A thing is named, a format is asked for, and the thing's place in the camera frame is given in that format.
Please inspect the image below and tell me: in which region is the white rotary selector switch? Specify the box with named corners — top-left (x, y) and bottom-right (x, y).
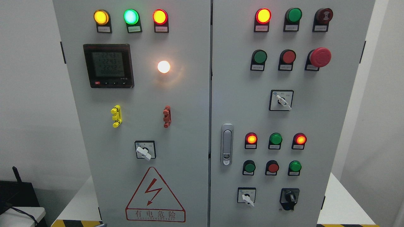
top-left (134, 140), bottom-right (156, 161)

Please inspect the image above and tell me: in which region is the small clear bulb light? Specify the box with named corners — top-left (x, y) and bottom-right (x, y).
top-left (157, 61), bottom-right (171, 74)

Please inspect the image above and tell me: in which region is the green lit indicator light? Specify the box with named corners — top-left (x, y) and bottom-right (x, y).
top-left (123, 9), bottom-right (142, 33)

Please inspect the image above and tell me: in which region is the yellow indicator light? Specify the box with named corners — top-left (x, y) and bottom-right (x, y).
top-left (93, 9), bottom-right (112, 33)

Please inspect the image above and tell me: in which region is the grey electrical control cabinet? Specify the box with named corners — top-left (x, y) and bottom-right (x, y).
top-left (53, 0), bottom-right (375, 227)

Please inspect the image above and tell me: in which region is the red terminal connector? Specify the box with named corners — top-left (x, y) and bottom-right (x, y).
top-left (163, 105), bottom-right (171, 128)

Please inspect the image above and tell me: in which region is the red lit indicator lower left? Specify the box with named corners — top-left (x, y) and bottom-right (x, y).
top-left (244, 132), bottom-right (258, 149)

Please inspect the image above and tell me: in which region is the green push button lower left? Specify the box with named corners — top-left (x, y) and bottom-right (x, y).
top-left (242, 160), bottom-right (256, 176)

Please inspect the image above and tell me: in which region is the green push button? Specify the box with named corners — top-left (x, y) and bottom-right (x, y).
top-left (283, 8), bottom-right (302, 32)
top-left (288, 160), bottom-right (302, 176)
top-left (242, 160), bottom-right (256, 176)

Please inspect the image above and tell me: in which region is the green indicator lower middle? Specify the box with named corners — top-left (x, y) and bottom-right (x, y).
top-left (268, 133), bottom-right (282, 150)

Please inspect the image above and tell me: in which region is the green push button second row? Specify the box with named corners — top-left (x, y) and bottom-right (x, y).
top-left (250, 49), bottom-right (267, 71)

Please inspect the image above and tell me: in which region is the yellow terminal connector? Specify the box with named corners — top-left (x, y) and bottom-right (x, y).
top-left (110, 105), bottom-right (122, 128)

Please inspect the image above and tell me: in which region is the red push button lower middle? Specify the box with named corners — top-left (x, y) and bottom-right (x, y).
top-left (265, 160), bottom-right (279, 176)

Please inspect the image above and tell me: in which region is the red lit indicator lower right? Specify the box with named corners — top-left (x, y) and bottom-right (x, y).
top-left (291, 133), bottom-right (307, 150)

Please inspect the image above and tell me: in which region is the red electrical hazard sticker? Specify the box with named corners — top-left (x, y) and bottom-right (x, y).
top-left (125, 167), bottom-right (186, 223)

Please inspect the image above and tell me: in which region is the red push button second row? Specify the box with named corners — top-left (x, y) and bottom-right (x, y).
top-left (278, 49), bottom-right (297, 71)

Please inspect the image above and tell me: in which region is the black digital power meter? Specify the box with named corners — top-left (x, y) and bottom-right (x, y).
top-left (83, 44), bottom-right (134, 89)

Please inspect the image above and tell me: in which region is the red lit indicator light left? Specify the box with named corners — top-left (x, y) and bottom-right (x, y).
top-left (152, 9), bottom-right (169, 33)

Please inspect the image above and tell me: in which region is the green push button lower right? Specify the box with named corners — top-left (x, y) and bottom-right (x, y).
top-left (288, 160), bottom-right (302, 176)

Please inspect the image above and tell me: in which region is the red lit indicator top right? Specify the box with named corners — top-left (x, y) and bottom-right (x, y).
top-left (254, 8), bottom-right (272, 32)

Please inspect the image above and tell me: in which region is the red emergency stop button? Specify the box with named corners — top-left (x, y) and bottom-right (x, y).
top-left (305, 47), bottom-right (332, 71)

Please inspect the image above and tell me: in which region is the green push button top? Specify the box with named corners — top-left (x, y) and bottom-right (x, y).
top-left (283, 8), bottom-right (302, 32)

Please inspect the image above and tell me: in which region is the dark red buzzer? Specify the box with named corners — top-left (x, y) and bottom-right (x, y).
top-left (312, 8), bottom-right (333, 32)

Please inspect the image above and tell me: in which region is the black box with antenna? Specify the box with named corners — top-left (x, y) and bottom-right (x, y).
top-left (0, 167), bottom-right (40, 214)

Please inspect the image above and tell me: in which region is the silver door latch handle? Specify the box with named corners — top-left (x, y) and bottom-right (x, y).
top-left (221, 124), bottom-right (234, 166)

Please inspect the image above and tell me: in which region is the white rotary switch upper right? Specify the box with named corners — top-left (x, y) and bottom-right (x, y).
top-left (269, 90), bottom-right (294, 112)

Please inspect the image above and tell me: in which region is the white rotary switch bottom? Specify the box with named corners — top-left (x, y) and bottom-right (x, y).
top-left (237, 187), bottom-right (256, 207)

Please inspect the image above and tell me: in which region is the black key selector switch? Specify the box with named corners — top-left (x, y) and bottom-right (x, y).
top-left (279, 188), bottom-right (300, 210)

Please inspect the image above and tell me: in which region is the white device with cable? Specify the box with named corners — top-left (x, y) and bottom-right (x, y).
top-left (0, 204), bottom-right (48, 227)

